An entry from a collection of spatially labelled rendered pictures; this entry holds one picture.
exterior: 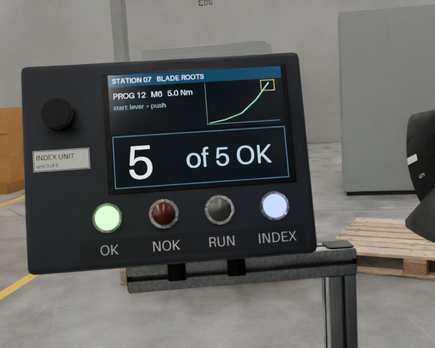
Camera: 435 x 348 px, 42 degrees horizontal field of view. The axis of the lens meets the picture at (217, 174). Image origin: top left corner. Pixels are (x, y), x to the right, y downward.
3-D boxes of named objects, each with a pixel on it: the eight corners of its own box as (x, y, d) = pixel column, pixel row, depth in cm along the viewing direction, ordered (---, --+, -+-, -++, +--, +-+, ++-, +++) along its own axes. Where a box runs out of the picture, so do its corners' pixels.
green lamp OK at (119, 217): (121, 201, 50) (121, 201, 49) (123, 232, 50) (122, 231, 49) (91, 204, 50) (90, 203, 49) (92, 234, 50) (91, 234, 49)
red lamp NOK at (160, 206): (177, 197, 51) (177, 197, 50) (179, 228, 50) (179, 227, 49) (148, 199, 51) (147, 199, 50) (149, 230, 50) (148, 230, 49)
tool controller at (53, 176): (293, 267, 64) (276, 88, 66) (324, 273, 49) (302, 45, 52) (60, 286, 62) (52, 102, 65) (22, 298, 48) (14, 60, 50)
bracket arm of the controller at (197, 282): (349, 266, 61) (347, 239, 61) (357, 275, 59) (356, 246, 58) (130, 284, 60) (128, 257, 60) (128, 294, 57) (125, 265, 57)
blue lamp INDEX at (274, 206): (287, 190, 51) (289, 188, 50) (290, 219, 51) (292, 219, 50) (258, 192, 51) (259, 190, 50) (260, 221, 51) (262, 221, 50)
